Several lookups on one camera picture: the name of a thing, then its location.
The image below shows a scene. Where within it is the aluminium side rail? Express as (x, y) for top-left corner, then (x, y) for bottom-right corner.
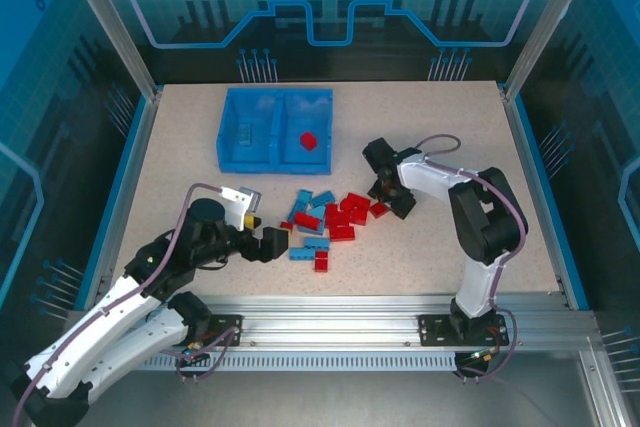
(82, 86), (164, 311)
(499, 81), (594, 311)

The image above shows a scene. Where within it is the slotted grey cable duct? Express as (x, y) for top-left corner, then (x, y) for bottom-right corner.
(134, 351), (459, 373)

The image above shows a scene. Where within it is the small connector board with LED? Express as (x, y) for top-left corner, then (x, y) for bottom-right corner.
(459, 346), (501, 366)
(174, 341), (211, 371)

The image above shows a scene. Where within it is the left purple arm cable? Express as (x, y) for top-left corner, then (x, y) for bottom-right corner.
(9, 182), (247, 427)

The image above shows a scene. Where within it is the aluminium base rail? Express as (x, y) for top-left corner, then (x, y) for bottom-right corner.
(64, 294), (599, 351)

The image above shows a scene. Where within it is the blue two-compartment plastic bin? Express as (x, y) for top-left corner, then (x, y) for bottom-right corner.
(216, 86), (335, 177)

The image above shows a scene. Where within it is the aluminium frame post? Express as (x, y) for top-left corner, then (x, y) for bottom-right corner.
(499, 0), (605, 103)
(54, 0), (164, 103)

